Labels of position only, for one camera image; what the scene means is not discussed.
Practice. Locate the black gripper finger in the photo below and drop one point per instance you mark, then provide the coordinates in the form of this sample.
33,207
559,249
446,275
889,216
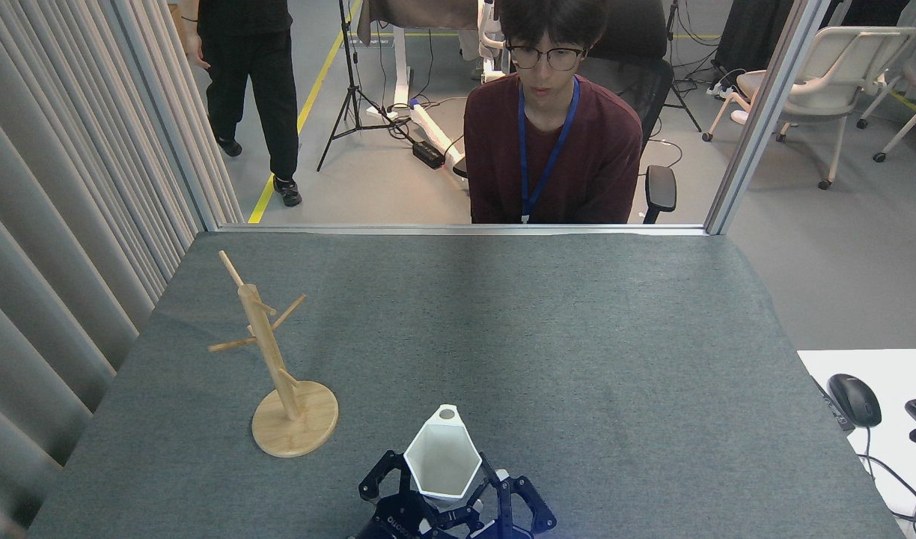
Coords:
536,507
505,505
383,475
488,486

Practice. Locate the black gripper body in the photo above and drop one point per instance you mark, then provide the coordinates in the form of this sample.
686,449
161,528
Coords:
495,533
398,520

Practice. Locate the white faceted cup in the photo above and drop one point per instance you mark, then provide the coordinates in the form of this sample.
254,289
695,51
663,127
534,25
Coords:
443,460

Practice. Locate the wooden cup rack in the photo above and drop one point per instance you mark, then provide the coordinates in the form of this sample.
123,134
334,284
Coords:
293,423

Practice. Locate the dark grey felt table mat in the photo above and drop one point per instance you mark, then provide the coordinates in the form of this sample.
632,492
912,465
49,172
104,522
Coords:
540,337

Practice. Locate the black power adapter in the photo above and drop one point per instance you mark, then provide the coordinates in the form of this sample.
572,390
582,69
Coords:
428,154

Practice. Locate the black computer mouse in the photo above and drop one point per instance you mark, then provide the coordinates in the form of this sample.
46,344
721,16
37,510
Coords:
855,400

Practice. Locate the person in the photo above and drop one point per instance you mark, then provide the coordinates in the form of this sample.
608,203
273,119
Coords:
252,75
555,150

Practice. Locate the grey pleated curtain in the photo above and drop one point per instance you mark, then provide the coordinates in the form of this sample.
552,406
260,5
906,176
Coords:
46,224

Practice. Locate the black office chair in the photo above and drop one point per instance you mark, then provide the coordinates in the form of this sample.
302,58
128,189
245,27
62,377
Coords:
645,82

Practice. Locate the black-rimmed glasses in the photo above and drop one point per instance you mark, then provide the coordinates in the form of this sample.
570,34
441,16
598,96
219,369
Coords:
544,56

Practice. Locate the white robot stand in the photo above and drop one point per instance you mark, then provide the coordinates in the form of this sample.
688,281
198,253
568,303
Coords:
489,37

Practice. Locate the black slim tripod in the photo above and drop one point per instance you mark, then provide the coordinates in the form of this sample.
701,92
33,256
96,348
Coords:
679,75

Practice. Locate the brown desk cover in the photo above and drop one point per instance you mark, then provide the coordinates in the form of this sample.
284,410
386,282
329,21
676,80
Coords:
420,13

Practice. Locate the black hanging cloth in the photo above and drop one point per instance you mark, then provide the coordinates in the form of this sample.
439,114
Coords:
753,34

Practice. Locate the white office chair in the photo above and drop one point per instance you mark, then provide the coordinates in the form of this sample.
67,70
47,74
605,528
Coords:
832,71

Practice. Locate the silver frame rail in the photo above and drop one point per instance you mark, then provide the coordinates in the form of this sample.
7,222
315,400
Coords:
458,229

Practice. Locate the white desk frame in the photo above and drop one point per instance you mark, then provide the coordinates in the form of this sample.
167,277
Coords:
402,75

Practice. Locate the silver frame post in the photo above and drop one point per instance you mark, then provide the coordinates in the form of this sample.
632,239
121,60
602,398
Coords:
765,112

